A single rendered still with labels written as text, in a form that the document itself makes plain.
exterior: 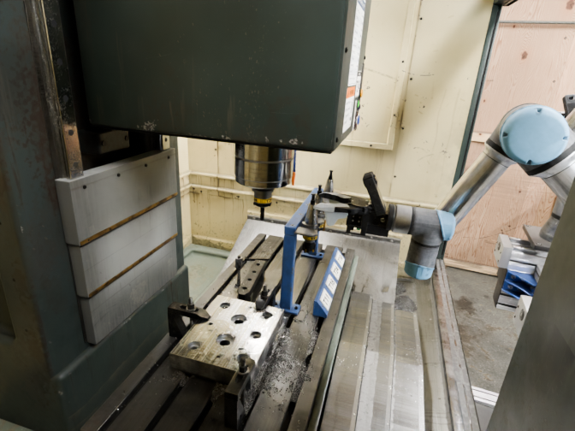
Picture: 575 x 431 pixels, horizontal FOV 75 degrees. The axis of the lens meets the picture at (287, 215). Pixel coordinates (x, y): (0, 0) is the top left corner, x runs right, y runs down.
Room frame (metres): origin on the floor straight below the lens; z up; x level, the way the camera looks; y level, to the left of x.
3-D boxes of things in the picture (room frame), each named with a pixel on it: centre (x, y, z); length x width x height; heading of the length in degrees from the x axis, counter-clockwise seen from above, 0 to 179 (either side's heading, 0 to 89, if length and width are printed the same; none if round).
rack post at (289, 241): (1.13, -0.01, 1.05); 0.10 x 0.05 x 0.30; 75
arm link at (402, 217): (0.93, -0.30, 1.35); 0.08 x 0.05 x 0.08; 169
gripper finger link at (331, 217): (0.91, -0.11, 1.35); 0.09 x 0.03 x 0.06; 104
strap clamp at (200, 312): (0.95, 0.28, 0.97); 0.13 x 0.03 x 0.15; 75
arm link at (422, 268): (0.93, -0.38, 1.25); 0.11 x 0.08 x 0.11; 156
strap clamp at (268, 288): (1.05, 0.06, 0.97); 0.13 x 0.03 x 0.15; 165
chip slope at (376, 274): (1.62, -0.10, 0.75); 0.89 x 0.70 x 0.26; 75
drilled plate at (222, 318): (0.89, 0.14, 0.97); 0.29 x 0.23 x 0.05; 165
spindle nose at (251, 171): (1.00, 0.07, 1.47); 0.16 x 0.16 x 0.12
